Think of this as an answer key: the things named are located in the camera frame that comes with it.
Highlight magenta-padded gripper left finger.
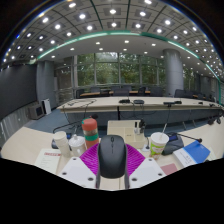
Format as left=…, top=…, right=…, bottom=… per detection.
left=58, top=143, right=102, bottom=190

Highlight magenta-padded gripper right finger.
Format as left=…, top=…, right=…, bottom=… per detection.
left=124, top=143, right=167, bottom=190

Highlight black computer mouse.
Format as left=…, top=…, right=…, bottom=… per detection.
left=96, top=134, right=129, bottom=180

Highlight pink printed mouse pad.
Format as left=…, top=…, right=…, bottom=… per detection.
left=160, top=162, right=179, bottom=176

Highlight white lidded mug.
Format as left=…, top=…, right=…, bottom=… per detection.
left=68, top=134, right=88, bottom=158

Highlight printed paper cup with straw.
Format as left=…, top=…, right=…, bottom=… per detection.
left=148, top=124, right=170, bottom=160

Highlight white booklet with red heading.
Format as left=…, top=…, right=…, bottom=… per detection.
left=34, top=148, right=63, bottom=175

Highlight white paper cup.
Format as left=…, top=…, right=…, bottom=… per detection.
left=53, top=130, right=72, bottom=158

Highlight red thermos bottle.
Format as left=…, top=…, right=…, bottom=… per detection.
left=81, top=117, right=100, bottom=150

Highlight white cardboard box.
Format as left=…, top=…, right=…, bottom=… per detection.
left=106, top=119, right=146, bottom=150

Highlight blue and white book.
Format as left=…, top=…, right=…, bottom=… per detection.
left=172, top=140, right=212, bottom=168

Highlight long curved conference desk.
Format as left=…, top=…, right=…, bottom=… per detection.
left=56, top=96, right=224, bottom=127

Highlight white floor appliance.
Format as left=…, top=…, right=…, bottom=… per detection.
left=40, top=98, right=53, bottom=116

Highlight dark office chairs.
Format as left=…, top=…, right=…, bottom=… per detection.
left=75, top=85, right=219, bottom=102

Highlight ceiling lights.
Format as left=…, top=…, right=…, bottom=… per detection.
left=3, top=0, right=223, bottom=76

